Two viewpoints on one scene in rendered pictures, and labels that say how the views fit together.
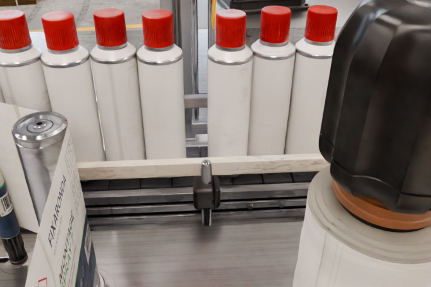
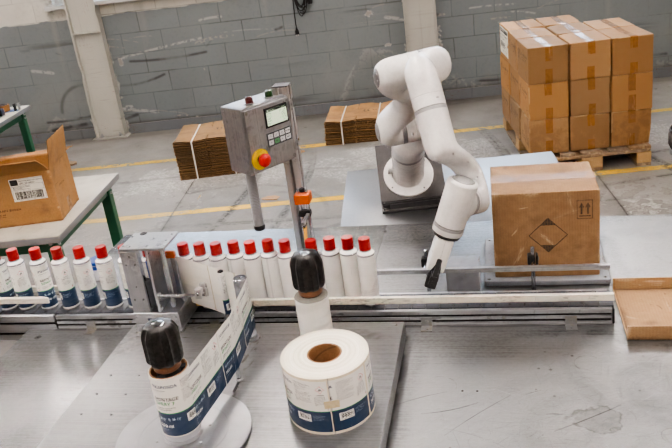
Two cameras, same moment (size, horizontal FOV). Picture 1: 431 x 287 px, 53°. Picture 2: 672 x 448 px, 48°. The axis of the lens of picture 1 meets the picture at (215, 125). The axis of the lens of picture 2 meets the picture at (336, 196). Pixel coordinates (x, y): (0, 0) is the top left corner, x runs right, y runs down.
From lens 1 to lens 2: 1.72 m
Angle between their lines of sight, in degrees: 19
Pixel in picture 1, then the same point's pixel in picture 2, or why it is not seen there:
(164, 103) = (287, 274)
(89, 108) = (260, 276)
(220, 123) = not seen: hidden behind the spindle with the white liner
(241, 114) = not seen: hidden behind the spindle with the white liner
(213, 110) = not seen: hidden behind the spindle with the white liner
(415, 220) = (308, 295)
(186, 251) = (289, 329)
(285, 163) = (338, 300)
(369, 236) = (300, 299)
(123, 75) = (272, 263)
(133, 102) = (276, 273)
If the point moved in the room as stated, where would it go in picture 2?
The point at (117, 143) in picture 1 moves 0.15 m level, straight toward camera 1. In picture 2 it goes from (271, 290) to (267, 317)
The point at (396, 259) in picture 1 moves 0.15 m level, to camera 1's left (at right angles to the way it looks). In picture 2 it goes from (303, 303) to (247, 301)
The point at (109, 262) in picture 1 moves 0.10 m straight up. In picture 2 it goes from (262, 331) to (256, 300)
